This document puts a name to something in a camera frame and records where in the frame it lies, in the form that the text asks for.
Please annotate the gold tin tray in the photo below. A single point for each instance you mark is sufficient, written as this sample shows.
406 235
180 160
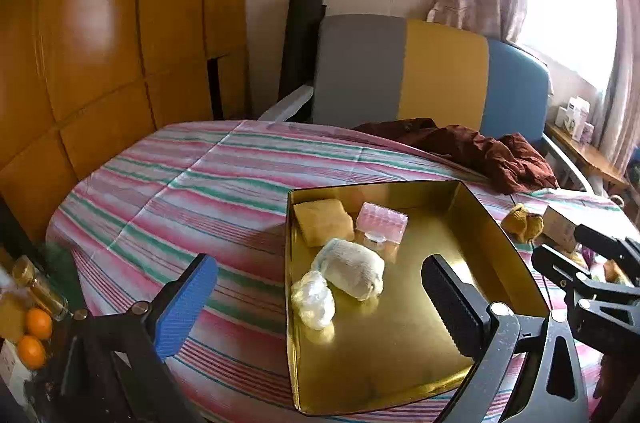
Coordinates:
415 243

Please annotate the maroon cloth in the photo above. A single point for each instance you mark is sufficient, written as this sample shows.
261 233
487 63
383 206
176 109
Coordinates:
475 153

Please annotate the pink plastic box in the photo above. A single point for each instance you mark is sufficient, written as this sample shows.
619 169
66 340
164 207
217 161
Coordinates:
380 220

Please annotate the white carton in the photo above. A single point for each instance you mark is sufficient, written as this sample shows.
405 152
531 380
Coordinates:
572 115

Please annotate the white rolled cloth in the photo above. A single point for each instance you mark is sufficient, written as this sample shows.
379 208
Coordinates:
350 268

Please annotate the grey yellow blue chair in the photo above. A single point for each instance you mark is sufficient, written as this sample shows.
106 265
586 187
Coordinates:
360 68

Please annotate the clear plastic bag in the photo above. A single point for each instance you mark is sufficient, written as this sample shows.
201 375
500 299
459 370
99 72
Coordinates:
312 300

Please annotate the small purple box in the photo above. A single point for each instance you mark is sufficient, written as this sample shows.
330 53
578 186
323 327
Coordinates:
589 133

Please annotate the beige cardboard box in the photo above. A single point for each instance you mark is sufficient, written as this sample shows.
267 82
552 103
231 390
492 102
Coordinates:
560 225

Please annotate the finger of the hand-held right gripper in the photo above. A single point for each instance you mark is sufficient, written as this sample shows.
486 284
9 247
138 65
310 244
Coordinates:
560 268
607 245

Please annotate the striped tablecloth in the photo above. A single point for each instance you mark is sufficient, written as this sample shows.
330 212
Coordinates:
175 203

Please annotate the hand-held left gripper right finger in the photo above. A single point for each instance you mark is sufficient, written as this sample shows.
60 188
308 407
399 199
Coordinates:
450 303

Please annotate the orange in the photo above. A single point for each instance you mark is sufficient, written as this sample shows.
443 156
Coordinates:
39 323
31 352

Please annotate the black rolled mat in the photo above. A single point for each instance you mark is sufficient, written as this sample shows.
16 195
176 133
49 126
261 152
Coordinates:
297 53

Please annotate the wooden wardrobe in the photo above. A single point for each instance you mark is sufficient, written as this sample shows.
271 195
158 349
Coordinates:
100 28

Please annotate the yellow folded towel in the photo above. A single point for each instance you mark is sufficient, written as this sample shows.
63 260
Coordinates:
322 220

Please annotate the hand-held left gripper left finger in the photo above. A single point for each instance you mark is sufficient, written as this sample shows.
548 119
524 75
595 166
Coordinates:
185 303

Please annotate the pink curtain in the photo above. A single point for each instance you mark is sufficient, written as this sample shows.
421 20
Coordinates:
625 78

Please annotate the glass bottle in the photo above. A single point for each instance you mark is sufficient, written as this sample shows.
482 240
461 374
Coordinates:
42 290

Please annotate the wooden side table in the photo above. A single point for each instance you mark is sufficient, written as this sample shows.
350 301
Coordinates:
595 158

